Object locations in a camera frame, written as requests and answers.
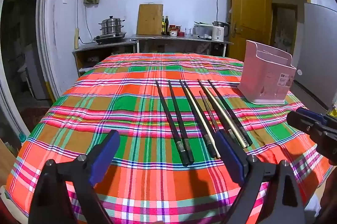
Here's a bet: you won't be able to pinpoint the cream wooden chopstick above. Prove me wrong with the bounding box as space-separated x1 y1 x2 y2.
203 86 249 148
183 83 221 159

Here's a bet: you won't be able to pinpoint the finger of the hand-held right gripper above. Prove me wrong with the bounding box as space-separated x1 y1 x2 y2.
286 108 328 135

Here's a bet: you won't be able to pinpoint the white electric kettle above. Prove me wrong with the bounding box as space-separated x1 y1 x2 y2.
212 21 230 42

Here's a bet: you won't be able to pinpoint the plaid tablecloth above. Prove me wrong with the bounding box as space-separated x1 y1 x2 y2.
5 53 333 224

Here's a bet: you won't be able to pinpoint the steel steamer pot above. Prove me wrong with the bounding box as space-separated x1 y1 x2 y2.
99 16 125 36

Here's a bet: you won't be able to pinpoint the wooden cutting board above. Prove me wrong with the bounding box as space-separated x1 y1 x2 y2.
136 4 164 36

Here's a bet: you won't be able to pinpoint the pink plastic utensil holder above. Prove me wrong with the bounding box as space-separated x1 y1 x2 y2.
238 40 297 105

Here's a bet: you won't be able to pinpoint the yellow wooden door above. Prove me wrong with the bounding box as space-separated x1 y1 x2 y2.
231 0 271 61

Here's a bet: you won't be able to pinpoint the red sauce jars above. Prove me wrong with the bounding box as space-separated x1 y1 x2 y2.
169 25 185 37

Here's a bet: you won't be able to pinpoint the steel kitchen counter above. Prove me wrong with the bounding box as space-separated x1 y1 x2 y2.
72 34 233 77

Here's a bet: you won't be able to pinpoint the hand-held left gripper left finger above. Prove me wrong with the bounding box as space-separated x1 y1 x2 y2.
28 130 121 224

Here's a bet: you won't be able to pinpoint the clear plastic container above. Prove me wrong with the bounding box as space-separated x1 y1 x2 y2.
193 23 214 39

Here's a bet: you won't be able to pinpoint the gas stove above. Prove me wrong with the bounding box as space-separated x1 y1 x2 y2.
93 32 127 45

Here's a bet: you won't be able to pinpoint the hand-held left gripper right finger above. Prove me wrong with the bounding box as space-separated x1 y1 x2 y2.
214 131 307 224

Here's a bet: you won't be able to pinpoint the brown chopstick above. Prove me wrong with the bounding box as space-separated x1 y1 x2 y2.
199 91 220 134

